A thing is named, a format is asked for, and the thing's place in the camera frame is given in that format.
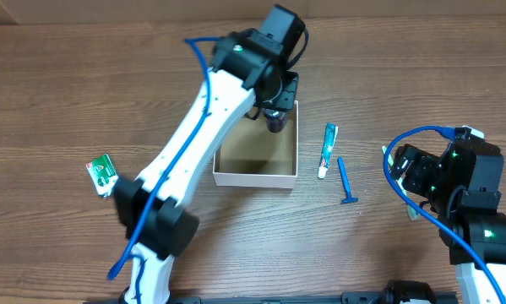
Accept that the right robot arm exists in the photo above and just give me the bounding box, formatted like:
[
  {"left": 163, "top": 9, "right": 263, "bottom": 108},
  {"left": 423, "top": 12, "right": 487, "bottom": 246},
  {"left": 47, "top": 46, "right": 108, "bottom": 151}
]
[{"left": 390, "top": 136, "right": 506, "bottom": 298}]

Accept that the white cardboard box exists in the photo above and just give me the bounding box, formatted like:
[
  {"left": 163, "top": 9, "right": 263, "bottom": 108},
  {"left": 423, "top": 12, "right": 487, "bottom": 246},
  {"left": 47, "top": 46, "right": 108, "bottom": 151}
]
[{"left": 212, "top": 100, "right": 299, "bottom": 189}]

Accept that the teal toothpaste tube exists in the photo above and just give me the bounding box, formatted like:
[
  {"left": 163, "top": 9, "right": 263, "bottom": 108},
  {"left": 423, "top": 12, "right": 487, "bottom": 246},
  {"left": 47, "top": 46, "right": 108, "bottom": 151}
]
[{"left": 318, "top": 122, "right": 339, "bottom": 179}]

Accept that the green toothbrush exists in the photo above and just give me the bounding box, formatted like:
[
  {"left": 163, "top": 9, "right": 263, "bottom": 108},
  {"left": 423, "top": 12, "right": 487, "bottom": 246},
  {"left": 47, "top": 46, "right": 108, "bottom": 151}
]
[{"left": 381, "top": 145, "right": 421, "bottom": 221}]

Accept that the blue disposable razor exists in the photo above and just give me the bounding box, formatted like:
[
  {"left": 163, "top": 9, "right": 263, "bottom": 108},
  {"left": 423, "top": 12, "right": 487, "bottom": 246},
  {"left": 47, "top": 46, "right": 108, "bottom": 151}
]
[{"left": 337, "top": 157, "right": 358, "bottom": 204}]

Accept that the green white soap packet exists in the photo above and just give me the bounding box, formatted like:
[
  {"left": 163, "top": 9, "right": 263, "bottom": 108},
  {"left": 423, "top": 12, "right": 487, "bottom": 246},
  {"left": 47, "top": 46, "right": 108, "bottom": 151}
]
[{"left": 85, "top": 154, "right": 119, "bottom": 198}]

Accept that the clear pump bottle dark liquid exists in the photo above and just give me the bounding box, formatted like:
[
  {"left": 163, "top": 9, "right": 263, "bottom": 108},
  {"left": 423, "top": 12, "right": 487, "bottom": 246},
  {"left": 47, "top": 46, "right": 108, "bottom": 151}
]
[{"left": 264, "top": 109, "right": 288, "bottom": 133}]

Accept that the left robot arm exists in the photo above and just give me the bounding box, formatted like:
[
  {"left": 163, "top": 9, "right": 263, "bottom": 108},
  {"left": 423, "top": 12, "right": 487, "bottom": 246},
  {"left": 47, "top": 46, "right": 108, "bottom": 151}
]
[{"left": 107, "top": 5, "right": 308, "bottom": 303}]

